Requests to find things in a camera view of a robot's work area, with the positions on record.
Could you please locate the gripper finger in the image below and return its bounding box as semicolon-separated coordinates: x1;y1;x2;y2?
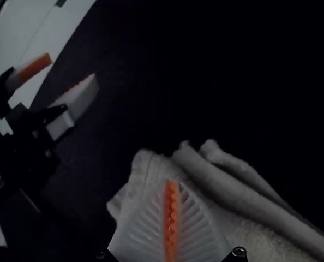
95;181;171;262
169;180;249;262
40;73;99;142
2;52;53;96

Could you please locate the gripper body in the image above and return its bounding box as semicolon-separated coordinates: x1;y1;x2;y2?
0;67;62;192

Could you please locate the pale towel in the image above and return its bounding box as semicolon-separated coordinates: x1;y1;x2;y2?
106;139;324;262

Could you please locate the black mat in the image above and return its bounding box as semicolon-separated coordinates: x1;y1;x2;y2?
28;0;324;262

